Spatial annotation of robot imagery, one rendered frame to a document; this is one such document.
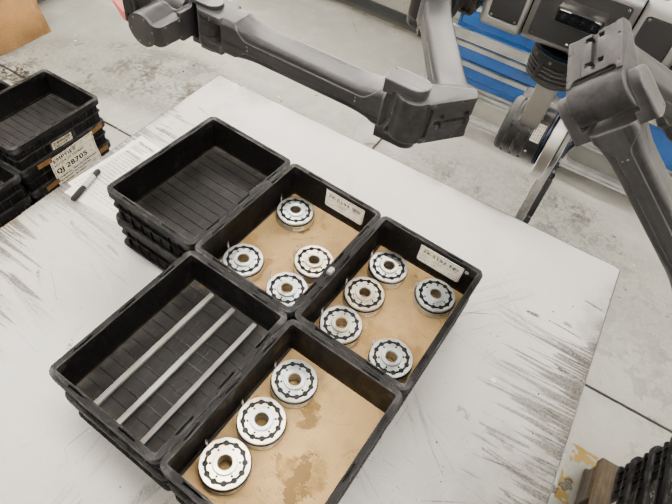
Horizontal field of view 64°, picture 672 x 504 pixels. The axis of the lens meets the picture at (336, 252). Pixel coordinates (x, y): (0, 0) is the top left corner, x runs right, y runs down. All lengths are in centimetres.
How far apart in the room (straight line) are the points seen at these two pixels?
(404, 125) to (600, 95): 27
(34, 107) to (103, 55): 124
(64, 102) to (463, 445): 200
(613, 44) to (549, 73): 52
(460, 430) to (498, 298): 43
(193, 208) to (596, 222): 223
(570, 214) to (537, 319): 151
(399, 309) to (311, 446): 41
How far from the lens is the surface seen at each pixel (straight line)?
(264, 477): 116
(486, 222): 182
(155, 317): 133
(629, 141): 80
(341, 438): 120
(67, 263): 164
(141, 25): 100
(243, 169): 163
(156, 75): 349
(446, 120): 88
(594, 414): 246
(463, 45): 304
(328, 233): 147
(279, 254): 142
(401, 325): 134
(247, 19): 97
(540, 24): 129
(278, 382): 120
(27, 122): 247
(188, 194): 157
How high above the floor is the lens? 195
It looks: 52 degrees down
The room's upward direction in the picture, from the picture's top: 11 degrees clockwise
